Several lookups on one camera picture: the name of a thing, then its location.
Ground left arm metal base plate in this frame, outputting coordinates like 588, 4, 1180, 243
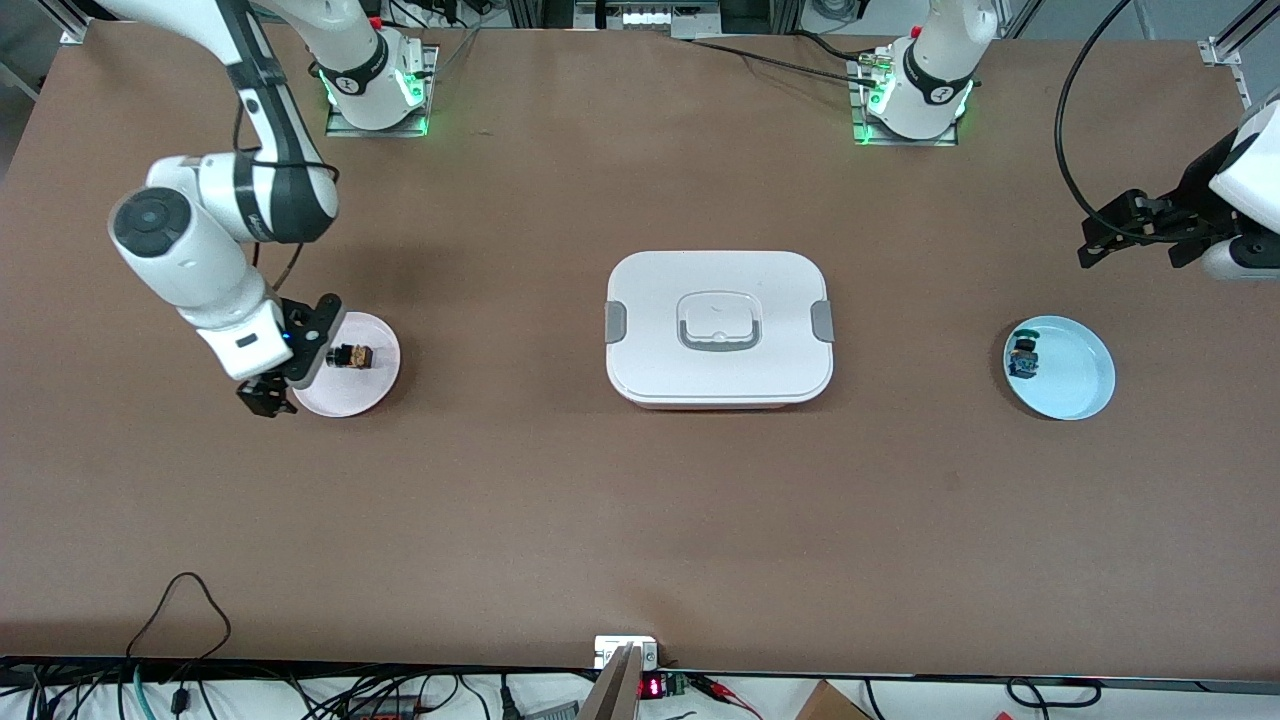
850, 55, 963, 148

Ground brown cardboard box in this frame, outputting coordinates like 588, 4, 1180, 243
795, 680, 873, 720

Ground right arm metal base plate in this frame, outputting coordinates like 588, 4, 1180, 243
325, 44, 439, 138

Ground black cable loop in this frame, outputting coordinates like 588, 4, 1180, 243
1005, 677, 1103, 710

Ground light blue round plate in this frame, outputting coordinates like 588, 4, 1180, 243
1003, 315, 1116, 421

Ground perforated aluminium rail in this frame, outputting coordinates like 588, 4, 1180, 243
1198, 0, 1280, 111

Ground aluminium frame post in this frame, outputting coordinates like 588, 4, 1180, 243
40, 0, 101, 46

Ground thin black looped cable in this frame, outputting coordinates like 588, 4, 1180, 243
125, 572, 233, 701

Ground pink round plate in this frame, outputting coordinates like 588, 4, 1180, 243
289, 312, 402, 418

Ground black cable to arm base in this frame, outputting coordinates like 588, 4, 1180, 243
688, 36, 883, 81

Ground tangled black cable bundle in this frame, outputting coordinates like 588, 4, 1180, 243
0, 660, 591, 720

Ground red clip leads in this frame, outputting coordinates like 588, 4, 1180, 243
690, 674, 763, 719

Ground grey equipment box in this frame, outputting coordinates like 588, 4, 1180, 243
575, 0, 723, 33

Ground white lidded box grey clips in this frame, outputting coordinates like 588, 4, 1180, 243
605, 250, 834, 410

